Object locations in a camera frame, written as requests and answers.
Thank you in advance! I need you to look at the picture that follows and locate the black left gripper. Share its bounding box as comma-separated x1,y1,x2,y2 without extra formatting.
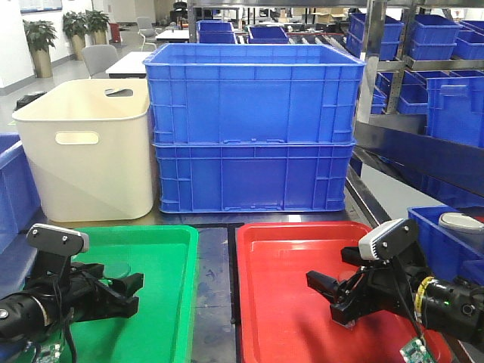
22,262,144,321

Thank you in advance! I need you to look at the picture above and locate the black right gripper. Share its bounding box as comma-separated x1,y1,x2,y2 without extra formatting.
306,247,431,325

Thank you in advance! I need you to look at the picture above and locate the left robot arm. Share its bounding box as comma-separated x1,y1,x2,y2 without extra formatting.
1,262,144,342

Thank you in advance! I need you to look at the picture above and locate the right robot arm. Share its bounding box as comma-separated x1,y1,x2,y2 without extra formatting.
306,245,483,350

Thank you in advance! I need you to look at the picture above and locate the green tray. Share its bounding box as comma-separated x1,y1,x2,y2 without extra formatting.
71,225,199,362

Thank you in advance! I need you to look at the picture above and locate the red tray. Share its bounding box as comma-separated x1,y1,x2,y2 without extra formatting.
235,222,454,363

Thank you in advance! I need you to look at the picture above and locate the blue bin right foreground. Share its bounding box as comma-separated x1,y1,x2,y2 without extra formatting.
408,206,483,285

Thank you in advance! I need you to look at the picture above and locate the lower blue crate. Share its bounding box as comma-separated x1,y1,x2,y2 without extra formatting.
155,141,355,213

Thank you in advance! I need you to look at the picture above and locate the blue crate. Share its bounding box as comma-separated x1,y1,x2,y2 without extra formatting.
144,43,365,144
155,141,355,213

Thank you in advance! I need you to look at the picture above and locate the cream plastic basket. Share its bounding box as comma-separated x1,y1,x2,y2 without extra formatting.
12,79,155,222

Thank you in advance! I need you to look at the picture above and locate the upper blue crate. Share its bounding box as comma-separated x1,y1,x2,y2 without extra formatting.
144,43,365,144

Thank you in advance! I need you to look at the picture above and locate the grey office chair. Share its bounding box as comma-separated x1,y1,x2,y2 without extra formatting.
82,45,119,79

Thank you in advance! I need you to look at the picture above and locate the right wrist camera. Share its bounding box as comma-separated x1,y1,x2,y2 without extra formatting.
358,219,418,261

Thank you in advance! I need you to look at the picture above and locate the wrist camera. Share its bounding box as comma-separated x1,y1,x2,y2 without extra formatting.
358,219,418,261
26,223,89,256

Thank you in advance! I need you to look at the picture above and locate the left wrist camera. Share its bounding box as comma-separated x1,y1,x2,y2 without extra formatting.
26,223,89,256

